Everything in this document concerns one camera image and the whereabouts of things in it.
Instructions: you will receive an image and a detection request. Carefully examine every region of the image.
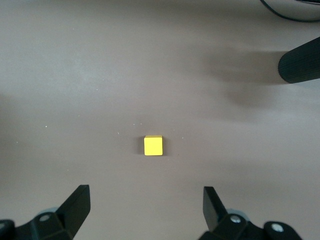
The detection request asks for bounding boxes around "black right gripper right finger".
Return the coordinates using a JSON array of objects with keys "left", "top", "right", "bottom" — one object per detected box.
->
[{"left": 199, "top": 186, "right": 305, "bottom": 240}]

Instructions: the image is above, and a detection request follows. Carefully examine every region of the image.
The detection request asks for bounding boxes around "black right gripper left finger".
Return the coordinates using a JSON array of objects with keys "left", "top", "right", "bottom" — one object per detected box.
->
[{"left": 0, "top": 184, "right": 91, "bottom": 240}]

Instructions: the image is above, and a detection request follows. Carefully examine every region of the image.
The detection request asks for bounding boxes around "yellow block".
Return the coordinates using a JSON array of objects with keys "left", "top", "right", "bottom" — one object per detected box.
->
[{"left": 143, "top": 135, "right": 164, "bottom": 157}]

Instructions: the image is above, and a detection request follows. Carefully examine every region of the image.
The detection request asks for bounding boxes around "brown paper table cover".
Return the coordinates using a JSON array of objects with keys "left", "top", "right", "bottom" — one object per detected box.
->
[{"left": 0, "top": 0, "right": 320, "bottom": 240}]

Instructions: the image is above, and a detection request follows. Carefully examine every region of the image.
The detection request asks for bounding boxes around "black foam cylinder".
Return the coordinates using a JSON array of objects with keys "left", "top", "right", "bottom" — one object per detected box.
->
[{"left": 277, "top": 36, "right": 320, "bottom": 85}]

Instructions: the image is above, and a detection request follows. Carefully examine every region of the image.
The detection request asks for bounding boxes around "black cable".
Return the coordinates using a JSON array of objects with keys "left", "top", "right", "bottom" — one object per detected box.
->
[{"left": 259, "top": 0, "right": 320, "bottom": 24}]

